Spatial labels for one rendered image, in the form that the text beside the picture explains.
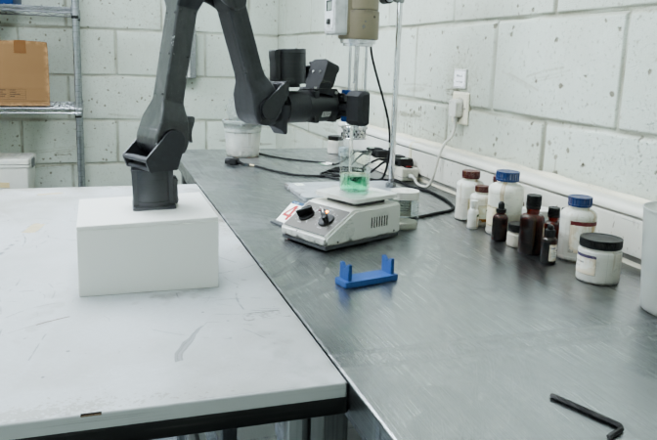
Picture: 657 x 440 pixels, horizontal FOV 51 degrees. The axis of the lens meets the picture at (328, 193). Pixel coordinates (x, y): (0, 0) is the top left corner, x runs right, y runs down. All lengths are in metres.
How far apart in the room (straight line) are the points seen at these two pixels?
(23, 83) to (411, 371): 2.76
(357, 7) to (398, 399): 1.18
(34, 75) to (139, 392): 2.69
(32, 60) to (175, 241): 2.39
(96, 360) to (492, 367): 0.45
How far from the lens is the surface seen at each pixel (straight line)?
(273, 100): 1.18
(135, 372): 0.81
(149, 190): 1.10
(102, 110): 3.71
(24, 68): 3.36
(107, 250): 1.03
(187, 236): 1.04
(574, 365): 0.88
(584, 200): 1.30
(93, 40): 3.70
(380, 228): 1.34
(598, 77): 1.47
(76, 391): 0.78
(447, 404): 0.75
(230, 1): 1.15
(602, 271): 1.19
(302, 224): 1.30
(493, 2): 1.81
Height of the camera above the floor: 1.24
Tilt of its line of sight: 11 degrees down
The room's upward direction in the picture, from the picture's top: 2 degrees clockwise
